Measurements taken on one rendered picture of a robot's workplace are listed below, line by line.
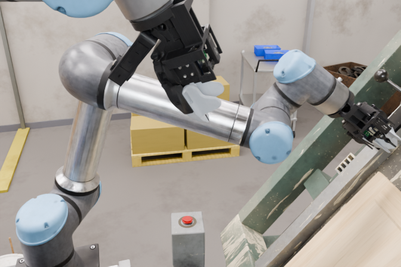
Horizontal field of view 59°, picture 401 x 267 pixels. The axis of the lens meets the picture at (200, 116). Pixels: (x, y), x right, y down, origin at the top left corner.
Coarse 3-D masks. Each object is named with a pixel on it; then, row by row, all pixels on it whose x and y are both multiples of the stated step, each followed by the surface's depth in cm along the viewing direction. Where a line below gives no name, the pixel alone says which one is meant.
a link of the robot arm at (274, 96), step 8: (272, 88) 76; (264, 96) 77; (272, 96) 75; (280, 96) 74; (256, 104) 78; (264, 104) 73; (272, 104) 72; (280, 104) 72; (288, 104) 74; (296, 104) 74; (288, 112) 72
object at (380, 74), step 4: (376, 72) 98; (380, 72) 96; (384, 72) 96; (376, 76) 97; (380, 76) 96; (384, 76) 96; (388, 76) 96; (376, 80) 98; (380, 80) 97; (384, 80) 97; (388, 80) 97; (392, 84) 97; (396, 88) 97; (400, 88) 96
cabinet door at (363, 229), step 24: (360, 192) 98; (384, 192) 92; (336, 216) 101; (360, 216) 95; (384, 216) 89; (312, 240) 104; (336, 240) 97; (360, 240) 91; (384, 240) 85; (288, 264) 107; (312, 264) 100; (336, 264) 93; (360, 264) 87; (384, 264) 82
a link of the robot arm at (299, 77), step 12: (288, 60) 72; (300, 60) 70; (312, 60) 72; (276, 72) 73; (288, 72) 70; (300, 72) 70; (312, 72) 71; (324, 72) 72; (276, 84) 75; (288, 84) 73; (300, 84) 72; (312, 84) 71; (324, 84) 72; (288, 96) 73; (300, 96) 73; (312, 96) 73; (324, 96) 73
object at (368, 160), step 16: (400, 128) 96; (368, 144) 103; (400, 144) 98; (352, 160) 104; (368, 160) 99; (384, 160) 100; (352, 176) 101; (368, 176) 101; (336, 192) 103; (352, 192) 103; (320, 208) 105; (336, 208) 105; (304, 224) 107; (320, 224) 107; (288, 240) 109; (304, 240) 109; (272, 256) 111; (288, 256) 111
